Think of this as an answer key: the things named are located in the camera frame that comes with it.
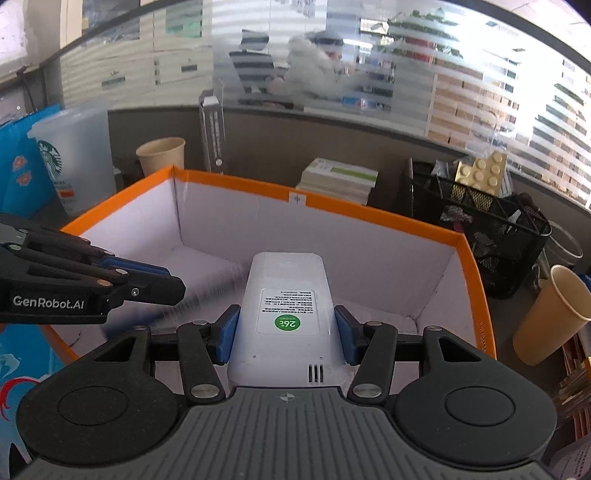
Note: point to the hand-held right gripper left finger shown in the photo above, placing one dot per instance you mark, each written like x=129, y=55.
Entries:
x=229, y=333

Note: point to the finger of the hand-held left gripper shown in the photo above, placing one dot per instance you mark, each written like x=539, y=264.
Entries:
x=157, y=290
x=134, y=268

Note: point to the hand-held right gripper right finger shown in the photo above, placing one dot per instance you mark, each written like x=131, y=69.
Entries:
x=345, y=333

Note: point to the white remote control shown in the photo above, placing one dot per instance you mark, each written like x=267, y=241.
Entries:
x=287, y=318

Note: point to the orange cardboard box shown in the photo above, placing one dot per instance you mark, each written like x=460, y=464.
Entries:
x=323, y=230

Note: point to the beige paper cup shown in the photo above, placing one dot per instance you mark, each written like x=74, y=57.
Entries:
x=549, y=314
x=161, y=157

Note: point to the translucent plastic cup green logo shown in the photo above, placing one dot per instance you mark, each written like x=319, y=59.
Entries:
x=78, y=157

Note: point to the blue paper bag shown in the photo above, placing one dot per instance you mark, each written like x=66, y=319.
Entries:
x=18, y=166

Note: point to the stack of books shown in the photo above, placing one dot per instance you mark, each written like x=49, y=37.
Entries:
x=337, y=180

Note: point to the tall dark carton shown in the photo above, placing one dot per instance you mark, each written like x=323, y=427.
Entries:
x=213, y=134

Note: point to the black mesh desk organizer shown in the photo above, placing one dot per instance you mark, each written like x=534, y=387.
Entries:
x=498, y=240

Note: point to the yellow building block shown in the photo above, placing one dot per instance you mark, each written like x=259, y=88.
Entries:
x=485, y=173

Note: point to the clear plastic cup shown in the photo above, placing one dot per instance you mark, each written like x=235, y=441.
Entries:
x=565, y=242

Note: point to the office chair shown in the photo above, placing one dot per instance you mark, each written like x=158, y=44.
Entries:
x=251, y=60

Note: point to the frosted glass partition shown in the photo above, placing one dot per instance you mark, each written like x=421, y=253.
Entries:
x=461, y=69

